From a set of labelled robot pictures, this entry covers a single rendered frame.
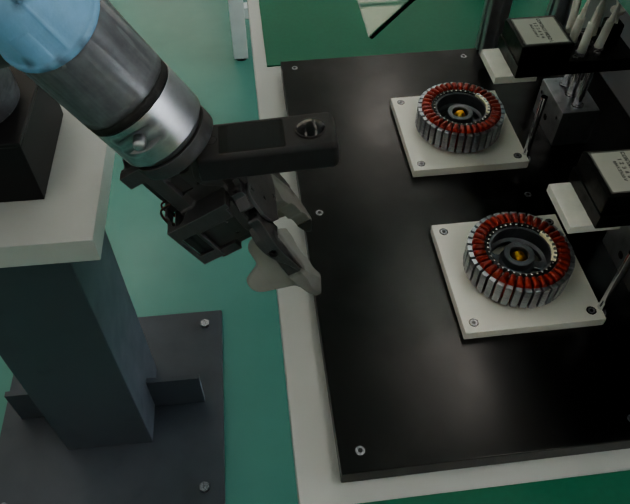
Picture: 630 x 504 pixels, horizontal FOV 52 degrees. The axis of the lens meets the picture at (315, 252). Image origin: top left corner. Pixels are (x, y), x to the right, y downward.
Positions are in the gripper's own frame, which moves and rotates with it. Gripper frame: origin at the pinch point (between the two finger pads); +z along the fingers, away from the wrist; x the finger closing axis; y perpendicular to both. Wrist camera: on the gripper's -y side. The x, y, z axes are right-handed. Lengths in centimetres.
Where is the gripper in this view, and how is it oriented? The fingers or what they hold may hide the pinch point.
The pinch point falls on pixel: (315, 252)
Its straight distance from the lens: 64.9
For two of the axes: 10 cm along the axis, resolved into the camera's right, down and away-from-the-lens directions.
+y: -8.6, 4.0, 3.2
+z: 5.0, 5.1, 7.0
